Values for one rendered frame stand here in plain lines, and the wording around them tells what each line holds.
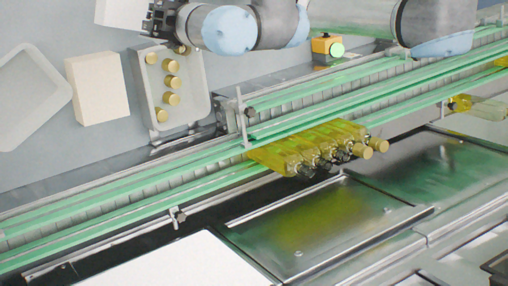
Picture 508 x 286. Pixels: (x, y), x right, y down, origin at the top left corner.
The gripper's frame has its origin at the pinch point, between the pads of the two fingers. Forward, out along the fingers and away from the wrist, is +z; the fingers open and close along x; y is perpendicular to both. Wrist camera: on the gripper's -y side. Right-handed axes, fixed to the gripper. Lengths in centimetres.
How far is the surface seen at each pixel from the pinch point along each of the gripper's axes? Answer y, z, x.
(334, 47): -69, 25, 0
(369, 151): -60, -7, 24
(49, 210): 13, 18, 48
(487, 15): -138, 25, -21
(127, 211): -6, 18, 49
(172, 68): -17.6, 27.8, 12.5
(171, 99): -18.5, 27.7, 20.5
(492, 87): -146, 22, 5
